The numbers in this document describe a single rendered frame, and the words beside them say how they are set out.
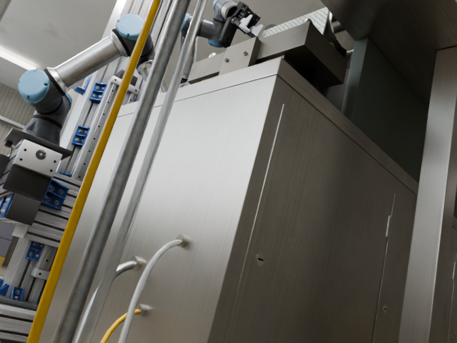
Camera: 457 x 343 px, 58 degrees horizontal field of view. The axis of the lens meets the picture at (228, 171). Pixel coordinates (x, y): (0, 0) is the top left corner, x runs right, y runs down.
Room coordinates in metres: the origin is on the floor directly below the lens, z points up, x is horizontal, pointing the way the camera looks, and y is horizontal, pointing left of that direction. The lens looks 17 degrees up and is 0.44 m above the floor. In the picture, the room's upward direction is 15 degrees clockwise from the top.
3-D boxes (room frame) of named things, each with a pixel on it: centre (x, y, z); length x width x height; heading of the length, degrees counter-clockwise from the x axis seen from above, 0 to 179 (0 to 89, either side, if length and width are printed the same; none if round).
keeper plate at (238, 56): (0.87, 0.05, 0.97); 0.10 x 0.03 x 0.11; 41
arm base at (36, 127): (1.60, 0.75, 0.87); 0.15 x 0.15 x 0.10
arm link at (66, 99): (1.59, 0.75, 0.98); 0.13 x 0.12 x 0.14; 176
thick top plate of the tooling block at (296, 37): (0.94, -0.01, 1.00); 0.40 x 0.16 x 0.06; 41
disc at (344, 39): (0.99, -0.21, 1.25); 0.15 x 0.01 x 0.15; 131
